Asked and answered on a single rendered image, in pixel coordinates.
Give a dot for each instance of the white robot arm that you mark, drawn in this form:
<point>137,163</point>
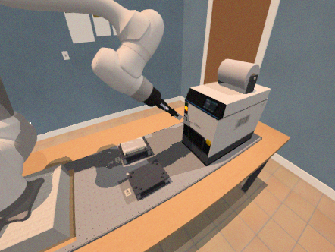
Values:
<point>140,34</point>

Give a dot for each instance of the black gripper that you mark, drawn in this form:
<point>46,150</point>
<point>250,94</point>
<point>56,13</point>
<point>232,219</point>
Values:
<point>154,100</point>

